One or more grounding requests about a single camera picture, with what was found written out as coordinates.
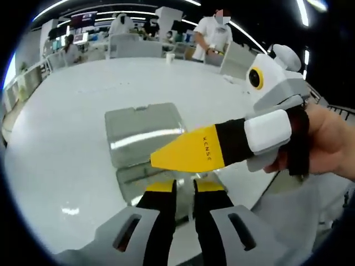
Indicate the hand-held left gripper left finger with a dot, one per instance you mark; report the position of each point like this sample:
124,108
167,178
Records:
116,241

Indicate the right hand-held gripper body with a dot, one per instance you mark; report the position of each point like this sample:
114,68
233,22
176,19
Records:
277,80

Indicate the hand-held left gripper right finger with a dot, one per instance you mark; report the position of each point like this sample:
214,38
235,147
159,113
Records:
238,238

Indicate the clear plastic guide fixture box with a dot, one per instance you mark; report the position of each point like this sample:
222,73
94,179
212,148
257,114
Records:
138,127

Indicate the person's right hand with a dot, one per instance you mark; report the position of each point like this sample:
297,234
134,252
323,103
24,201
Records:
330,141

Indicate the white high-back chair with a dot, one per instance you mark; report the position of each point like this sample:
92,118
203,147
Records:
238,62

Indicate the white paper cup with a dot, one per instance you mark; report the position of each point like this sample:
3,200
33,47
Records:
170,58

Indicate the white low chair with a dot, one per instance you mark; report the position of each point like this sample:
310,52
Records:
151,50

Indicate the white tall chair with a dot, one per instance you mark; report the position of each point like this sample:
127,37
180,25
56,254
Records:
123,47

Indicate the white low shelf unit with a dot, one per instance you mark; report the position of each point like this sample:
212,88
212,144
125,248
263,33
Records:
30,80

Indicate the wall display screen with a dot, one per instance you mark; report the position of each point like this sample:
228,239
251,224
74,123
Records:
83,20

